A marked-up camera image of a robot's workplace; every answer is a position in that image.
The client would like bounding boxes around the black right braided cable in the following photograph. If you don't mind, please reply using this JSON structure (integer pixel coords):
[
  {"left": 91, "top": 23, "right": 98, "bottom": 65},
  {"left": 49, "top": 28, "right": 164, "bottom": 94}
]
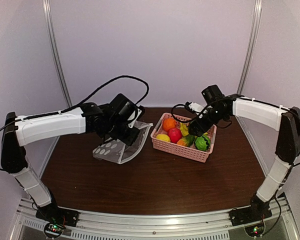
[{"left": 171, "top": 93, "right": 243, "bottom": 126}]

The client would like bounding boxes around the green circuit board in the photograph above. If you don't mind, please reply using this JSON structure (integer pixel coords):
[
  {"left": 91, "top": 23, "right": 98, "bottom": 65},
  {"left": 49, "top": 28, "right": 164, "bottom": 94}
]
[
  {"left": 43, "top": 222, "right": 66, "bottom": 239},
  {"left": 244, "top": 223, "right": 265, "bottom": 238}
]

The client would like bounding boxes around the orange toy fruit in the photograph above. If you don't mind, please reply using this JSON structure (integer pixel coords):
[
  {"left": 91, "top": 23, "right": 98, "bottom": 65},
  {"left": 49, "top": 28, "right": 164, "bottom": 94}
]
[{"left": 162, "top": 118, "right": 177, "bottom": 132}]

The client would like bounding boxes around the green striped toy watermelon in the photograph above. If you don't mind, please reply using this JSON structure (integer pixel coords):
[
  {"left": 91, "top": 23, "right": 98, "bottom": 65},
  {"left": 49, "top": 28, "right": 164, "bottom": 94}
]
[{"left": 194, "top": 135, "right": 211, "bottom": 152}]

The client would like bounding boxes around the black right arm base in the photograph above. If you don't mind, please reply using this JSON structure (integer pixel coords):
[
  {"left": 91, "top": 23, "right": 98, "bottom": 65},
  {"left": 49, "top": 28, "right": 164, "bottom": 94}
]
[{"left": 228, "top": 195, "right": 272, "bottom": 226}]

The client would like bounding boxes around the left green circuit board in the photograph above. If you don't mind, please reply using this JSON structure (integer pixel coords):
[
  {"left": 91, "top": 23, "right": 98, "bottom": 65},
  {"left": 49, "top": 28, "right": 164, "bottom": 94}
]
[{"left": 43, "top": 222, "right": 66, "bottom": 239}]

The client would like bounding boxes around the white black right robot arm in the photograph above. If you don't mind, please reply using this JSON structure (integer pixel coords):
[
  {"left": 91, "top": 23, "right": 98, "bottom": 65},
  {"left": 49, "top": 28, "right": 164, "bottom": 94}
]
[{"left": 185, "top": 85, "right": 300, "bottom": 221}]

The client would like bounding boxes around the aluminium front rail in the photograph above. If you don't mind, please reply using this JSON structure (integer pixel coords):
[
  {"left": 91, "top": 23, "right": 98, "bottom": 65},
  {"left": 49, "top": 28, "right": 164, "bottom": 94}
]
[{"left": 13, "top": 192, "right": 300, "bottom": 240}]

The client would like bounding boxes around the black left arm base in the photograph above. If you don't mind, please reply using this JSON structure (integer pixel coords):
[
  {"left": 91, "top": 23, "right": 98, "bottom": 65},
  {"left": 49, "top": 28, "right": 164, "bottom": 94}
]
[{"left": 35, "top": 198, "right": 79, "bottom": 227}]

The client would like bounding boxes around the right green circuit board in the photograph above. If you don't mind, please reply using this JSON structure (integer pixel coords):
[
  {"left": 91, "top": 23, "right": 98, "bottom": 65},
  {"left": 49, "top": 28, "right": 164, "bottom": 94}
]
[{"left": 244, "top": 223, "right": 265, "bottom": 238}]

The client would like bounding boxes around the green orange toy mango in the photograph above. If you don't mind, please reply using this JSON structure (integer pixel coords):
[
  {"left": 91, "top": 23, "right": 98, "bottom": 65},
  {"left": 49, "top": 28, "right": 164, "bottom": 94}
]
[{"left": 176, "top": 134, "right": 195, "bottom": 147}]

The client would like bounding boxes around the pink perforated plastic basket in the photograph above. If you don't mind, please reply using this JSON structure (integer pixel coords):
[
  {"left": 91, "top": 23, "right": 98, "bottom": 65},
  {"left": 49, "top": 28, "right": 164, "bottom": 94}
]
[{"left": 150, "top": 112, "right": 217, "bottom": 163}]

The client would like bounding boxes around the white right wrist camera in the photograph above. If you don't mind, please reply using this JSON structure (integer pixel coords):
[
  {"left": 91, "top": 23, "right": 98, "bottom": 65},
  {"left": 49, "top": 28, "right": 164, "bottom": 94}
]
[{"left": 184, "top": 101, "right": 204, "bottom": 115}]

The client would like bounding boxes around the yellow toy banana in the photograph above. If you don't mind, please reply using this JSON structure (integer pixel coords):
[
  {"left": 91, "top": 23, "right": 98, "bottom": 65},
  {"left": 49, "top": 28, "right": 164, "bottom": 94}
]
[{"left": 179, "top": 122, "right": 189, "bottom": 137}]

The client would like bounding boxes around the right aluminium corner post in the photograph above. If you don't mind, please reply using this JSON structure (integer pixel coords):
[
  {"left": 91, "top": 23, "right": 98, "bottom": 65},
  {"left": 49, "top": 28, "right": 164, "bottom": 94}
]
[{"left": 237, "top": 0, "right": 263, "bottom": 94}]

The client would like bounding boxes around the black left braided cable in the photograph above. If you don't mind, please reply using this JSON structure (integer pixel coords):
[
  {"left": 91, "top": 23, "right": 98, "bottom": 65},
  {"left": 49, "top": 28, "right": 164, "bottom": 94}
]
[{"left": 0, "top": 74, "right": 150, "bottom": 171}]

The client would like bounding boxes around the red toy apple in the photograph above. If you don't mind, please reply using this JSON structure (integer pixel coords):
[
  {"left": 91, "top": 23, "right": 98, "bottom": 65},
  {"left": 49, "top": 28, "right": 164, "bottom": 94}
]
[{"left": 167, "top": 127, "right": 183, "bottom": 144}]

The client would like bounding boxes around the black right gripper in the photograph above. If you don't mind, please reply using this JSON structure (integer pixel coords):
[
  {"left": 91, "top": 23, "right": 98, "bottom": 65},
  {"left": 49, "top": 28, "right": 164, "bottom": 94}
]
[{"left": 189, "top": 106, "right": 227, "bottom": 137}]

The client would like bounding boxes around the clear polka dot zip bag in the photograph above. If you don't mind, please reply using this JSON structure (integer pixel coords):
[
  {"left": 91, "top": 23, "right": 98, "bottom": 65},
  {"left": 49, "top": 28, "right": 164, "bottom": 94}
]
[{"left": 92, "top": 121, "right": 154, "bottom": 165}]

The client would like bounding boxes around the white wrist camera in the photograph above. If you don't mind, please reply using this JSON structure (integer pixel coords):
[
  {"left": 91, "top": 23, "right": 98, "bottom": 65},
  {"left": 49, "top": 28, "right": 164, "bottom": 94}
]
[
  {"left": 127, "top": 105, "right": 143, "bottom": 129},
  {"left": 184, "top": 101, "right": 204, "bottom": 115}
]

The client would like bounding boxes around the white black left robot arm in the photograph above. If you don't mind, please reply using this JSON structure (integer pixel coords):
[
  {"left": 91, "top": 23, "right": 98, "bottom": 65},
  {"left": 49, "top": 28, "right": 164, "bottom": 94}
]
[{"left": 1, "top": 93, "right": 145, "bottom": 222}]

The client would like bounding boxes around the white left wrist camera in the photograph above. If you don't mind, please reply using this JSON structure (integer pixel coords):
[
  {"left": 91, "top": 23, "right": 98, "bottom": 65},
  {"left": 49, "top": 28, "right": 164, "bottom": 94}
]
[{"left": 127, "top": 105, "right": 143, "bottom": 129}]

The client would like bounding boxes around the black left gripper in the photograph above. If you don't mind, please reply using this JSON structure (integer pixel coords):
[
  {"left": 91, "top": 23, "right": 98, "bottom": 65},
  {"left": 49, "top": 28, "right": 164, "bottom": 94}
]
[{"left": 106, "top": 118, "right": 141, "bottom": 146}]

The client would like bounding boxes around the left aluminium corner post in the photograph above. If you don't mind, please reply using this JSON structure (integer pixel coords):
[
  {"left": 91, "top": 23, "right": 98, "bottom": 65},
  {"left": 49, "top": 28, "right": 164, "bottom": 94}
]
[{"left": 42, "top": 0, "right": 72, "bottom": 108}]

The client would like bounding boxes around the yellow toy lemon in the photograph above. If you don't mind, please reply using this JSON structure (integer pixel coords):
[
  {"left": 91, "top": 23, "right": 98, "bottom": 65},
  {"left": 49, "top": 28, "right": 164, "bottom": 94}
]
[{"left": 156, "top": 134, "right": 171, "bottom": 142}]

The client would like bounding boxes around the aluminium corner post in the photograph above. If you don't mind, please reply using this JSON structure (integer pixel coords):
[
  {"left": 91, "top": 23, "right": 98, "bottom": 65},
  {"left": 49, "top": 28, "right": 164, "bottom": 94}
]
[
  {"left": 237, "top": 0, "right": 263, "bottom": 94},
  {"left": 42, "top": 0, "right": 72, "bottom": 108}
]

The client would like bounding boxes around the black braided cable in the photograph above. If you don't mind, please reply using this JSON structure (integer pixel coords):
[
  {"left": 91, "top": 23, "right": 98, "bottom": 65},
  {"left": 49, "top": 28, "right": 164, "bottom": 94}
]
[
  {"left": 0, "top": 74, "right": 150, "bottom": 171},
  {"left": 171, "top": 93, "right": 243, "bottom": 126}
]

